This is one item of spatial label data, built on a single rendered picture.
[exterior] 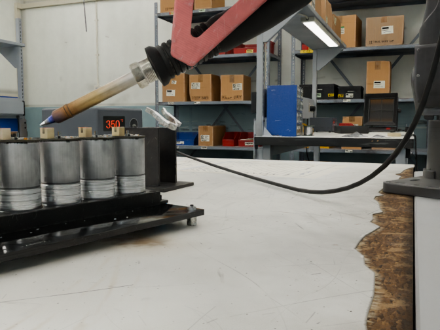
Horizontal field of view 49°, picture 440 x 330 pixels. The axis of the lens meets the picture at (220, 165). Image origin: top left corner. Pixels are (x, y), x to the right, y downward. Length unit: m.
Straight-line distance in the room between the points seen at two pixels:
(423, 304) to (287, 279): 0.06
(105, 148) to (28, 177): 0.06
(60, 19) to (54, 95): 0.92
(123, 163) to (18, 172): 0.08
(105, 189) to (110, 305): 0.14
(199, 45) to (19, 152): 0.12
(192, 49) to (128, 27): 5.53
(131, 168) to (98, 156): 0.03
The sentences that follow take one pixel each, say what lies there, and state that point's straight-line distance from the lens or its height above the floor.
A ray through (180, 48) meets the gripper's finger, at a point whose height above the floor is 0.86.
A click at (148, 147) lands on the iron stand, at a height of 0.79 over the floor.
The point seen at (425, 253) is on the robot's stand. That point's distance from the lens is 0.29.
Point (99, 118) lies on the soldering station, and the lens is 0.85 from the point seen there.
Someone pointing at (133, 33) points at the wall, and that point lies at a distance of 5.76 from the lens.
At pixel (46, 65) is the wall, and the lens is 6.47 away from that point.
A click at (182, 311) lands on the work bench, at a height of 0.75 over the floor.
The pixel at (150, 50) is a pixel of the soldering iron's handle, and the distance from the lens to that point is 0.28.
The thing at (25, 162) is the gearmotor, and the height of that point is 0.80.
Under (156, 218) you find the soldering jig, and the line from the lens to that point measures 0.31.
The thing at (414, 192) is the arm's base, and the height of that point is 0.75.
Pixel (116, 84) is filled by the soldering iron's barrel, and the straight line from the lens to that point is 0.29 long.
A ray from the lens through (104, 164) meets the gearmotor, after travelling 0.33.
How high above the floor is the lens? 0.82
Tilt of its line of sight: 5 degrees down
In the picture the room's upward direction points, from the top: straight up
